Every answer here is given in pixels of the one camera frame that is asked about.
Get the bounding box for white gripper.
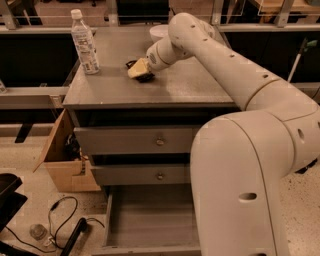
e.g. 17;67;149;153
127;36;186;80

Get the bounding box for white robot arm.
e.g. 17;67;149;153
128;13;320;256

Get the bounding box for grey wooden drawer cabinet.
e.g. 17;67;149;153
62;25;240;256

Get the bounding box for grey top drawer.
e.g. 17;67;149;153
74;127;198;155

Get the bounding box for grey middle drawer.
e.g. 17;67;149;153
91;164;190;186

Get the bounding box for grey open bottom drawer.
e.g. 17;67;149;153
93;184;201;256

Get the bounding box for white ceramic bowl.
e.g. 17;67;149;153
149;24;168;42

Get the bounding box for clear plastic water bottle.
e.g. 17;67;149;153
71;9;100;74

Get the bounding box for brown cardboard box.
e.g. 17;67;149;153
33;110;100;193

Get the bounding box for white reacher grabber stick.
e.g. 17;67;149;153
287;38;320;82

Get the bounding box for black equipment base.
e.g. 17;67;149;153
0;173;27;232

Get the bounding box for clear round floor disc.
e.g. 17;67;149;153
29;224;47;241

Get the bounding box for black cable on floor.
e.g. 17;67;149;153
4;195;106;254

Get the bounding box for black handle on floor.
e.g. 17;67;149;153
60;218;88;256

